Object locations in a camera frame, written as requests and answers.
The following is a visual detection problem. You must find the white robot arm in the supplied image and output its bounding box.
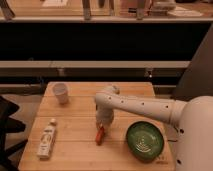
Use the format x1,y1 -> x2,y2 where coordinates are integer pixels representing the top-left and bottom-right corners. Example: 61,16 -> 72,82
94,85 -> 213,171

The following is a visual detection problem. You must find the green bowl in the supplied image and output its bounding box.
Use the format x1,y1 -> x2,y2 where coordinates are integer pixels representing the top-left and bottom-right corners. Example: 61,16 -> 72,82
126,121 -> 164,163

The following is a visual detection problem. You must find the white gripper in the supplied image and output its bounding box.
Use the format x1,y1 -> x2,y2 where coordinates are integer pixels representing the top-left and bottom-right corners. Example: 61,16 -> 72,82
96,107 -> 114,134

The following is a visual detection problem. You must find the white paper cup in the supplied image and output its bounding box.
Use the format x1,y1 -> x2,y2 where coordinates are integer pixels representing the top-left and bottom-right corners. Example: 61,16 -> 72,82
52,83 -> 69,104

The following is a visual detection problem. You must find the white plastic bottle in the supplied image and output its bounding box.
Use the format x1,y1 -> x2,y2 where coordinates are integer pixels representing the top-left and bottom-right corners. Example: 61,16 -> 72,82
37,118 -> 57,159

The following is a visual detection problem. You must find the red pepper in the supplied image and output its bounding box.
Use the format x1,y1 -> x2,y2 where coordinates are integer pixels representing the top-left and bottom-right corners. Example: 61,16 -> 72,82
95,128 -> 105,145

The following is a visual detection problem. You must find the black chair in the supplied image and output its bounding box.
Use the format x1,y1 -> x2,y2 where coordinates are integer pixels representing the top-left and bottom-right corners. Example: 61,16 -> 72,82
0,96 -> 27,171

